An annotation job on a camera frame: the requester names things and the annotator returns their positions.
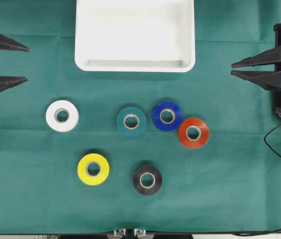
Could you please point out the red tape roll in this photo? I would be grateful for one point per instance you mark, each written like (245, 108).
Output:
(193, 133)

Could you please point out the green table cloth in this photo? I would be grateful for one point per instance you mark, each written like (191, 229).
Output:
(232, 184)

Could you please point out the blue tape roll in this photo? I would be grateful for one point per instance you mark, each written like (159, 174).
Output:
(167, 116)

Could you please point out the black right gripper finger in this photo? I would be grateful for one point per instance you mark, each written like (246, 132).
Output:
(272, 56)
(268, 80)

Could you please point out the black tape roll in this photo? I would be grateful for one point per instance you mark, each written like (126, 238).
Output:
(147, 180)

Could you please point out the green tape roll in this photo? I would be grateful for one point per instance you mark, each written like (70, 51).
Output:
(131, 121)

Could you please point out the metal table bracket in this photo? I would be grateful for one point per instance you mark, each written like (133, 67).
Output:
(129, 233)

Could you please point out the yellow tape roll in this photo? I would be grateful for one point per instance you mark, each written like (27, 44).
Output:
(93, 169)

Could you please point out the white tape roll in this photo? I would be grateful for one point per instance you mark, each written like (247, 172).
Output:
(62, 116)

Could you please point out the white plastic case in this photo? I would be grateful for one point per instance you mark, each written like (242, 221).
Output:
(135, 35)

